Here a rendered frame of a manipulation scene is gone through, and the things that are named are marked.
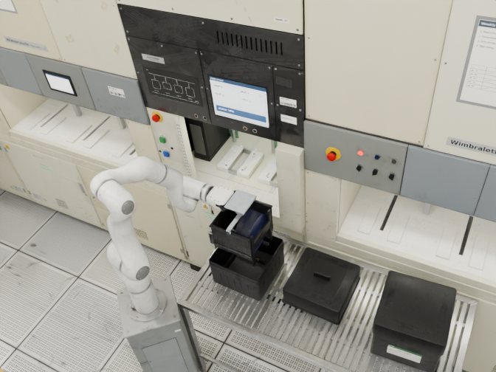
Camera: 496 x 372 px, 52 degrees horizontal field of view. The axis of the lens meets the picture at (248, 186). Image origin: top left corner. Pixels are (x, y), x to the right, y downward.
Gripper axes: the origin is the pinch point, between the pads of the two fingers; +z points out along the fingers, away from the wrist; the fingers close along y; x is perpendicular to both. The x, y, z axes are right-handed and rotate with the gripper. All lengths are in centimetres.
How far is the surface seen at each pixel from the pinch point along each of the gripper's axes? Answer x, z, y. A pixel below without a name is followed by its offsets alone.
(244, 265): -49.2, -3.5, -1.7
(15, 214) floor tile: -126, -231, -12
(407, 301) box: -25, 78, 0
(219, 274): -41.1, -8.3, 13.6
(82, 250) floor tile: -126, -154, -8
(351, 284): -40, 51, -8
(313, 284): -40, 35, 0
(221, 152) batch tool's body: -39, -53, -64
